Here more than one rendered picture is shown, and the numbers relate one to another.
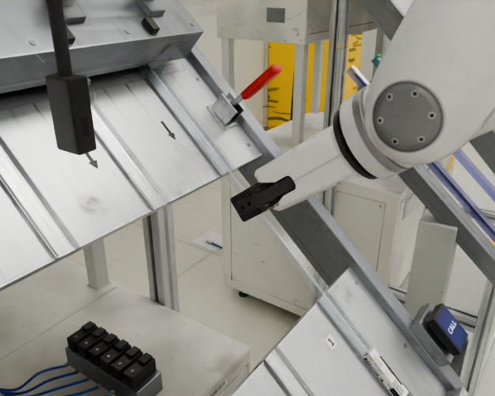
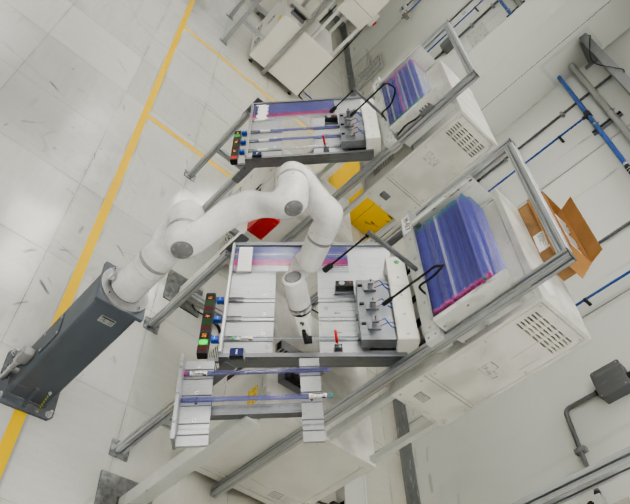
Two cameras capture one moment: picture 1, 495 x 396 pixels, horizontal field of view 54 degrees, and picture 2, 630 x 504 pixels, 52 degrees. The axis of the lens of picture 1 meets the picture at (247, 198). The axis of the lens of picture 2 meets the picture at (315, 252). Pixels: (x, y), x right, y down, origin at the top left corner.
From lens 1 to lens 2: 259 cm
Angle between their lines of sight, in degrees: 100
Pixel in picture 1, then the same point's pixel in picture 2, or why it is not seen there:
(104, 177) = (331, 313)
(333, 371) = (258, 329)
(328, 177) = not seen: hidden behind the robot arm
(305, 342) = (268, 327)
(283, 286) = not seen: outside the picture
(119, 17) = (367, 318)
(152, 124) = (341, 330)
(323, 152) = not seen: hidden behind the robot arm
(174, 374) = (278, 389)
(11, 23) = (366, 297)
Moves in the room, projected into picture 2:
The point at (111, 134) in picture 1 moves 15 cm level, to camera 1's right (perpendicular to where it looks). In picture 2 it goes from (341, 319) to (319, 320)
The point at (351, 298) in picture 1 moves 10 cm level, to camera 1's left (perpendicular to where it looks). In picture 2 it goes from (265, 347) to (282, 346)
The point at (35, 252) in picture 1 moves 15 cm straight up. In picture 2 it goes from (321, 296) to (346, 276)
